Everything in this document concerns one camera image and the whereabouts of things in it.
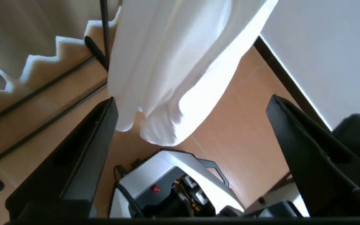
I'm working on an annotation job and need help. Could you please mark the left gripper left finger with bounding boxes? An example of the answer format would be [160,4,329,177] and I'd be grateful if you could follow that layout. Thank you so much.
[5,96,119,219]

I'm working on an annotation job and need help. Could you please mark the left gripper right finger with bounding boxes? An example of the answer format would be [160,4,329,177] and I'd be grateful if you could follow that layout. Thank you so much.
[266,94,360,217]

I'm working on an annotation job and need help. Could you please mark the white printed T-shirt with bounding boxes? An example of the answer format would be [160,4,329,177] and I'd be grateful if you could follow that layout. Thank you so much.
[107,0,279,147]

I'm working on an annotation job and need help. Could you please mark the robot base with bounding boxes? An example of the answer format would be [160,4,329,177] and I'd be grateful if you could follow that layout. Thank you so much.
[109,114,360,219]

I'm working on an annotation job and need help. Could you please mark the black clothes rack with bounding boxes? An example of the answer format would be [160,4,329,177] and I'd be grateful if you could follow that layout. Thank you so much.
[0,0,111,193]

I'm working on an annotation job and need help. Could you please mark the beige curtain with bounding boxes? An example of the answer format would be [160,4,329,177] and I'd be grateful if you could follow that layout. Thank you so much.
[0,0,123,91]

